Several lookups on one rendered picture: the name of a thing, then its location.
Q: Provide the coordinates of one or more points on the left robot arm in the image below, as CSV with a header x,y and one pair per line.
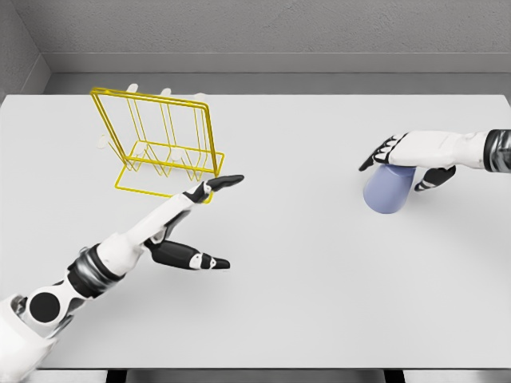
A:
x,y
85,275

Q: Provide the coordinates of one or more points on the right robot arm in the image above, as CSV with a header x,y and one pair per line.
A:
x,y
483,149

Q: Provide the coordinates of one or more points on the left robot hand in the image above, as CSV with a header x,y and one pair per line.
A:
x,y
167,217

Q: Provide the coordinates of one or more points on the lavender blue cup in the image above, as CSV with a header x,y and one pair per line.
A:
x,y
387,189

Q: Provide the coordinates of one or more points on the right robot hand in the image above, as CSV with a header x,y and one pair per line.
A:
x,y
417,149

